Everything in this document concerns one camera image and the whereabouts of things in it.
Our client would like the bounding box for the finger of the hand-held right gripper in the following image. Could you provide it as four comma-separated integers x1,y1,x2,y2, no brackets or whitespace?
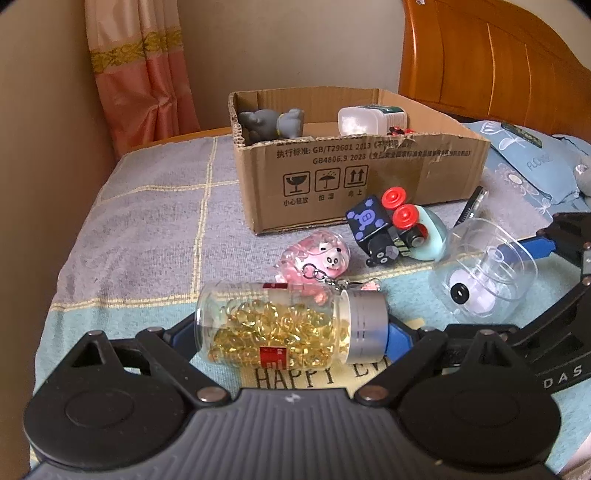
496,211,591,269
442,272,591,365

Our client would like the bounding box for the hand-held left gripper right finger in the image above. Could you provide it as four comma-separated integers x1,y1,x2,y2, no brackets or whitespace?
355,323,525,408

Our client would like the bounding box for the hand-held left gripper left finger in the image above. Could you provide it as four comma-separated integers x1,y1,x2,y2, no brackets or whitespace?
59,318,232,408

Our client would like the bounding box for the clear round plastic container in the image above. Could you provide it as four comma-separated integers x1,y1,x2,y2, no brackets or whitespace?
429,217,551,324

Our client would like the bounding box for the clear bottle of yellow capsules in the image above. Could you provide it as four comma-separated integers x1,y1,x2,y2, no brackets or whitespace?
195,281,391,370

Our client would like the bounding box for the cardboard box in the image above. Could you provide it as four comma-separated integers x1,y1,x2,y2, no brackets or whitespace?
228,89,491,236

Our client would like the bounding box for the green label cotton swab container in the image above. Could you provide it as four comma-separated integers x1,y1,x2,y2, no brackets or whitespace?
337,105,408,136

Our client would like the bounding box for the grey elephant toy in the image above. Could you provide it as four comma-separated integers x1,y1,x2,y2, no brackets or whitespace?
238,108,305,145

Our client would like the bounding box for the blue floral bedsheet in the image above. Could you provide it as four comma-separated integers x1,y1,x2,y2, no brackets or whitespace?
480,161,591,222

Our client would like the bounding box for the grey plush toy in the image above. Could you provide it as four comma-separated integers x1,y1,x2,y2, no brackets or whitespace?
575,154,591,197

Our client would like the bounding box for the blue floral pillow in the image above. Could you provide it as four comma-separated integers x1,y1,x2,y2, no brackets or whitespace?
462,120,591,204

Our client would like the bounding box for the mint green plastic gadget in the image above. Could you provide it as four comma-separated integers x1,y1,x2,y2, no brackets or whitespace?
411,206,450,263

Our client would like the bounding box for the checked grey blue blanket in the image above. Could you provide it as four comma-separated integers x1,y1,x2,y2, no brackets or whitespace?
28,134,591,467

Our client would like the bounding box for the wooden bed headboard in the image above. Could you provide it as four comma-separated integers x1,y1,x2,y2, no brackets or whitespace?
398,0,591,134

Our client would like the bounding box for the pink orange curtain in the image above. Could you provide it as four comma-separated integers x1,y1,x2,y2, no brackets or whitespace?
84,0,201,155

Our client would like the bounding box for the pink figure keychain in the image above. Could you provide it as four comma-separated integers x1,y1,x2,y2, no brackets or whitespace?
276,232,384,296

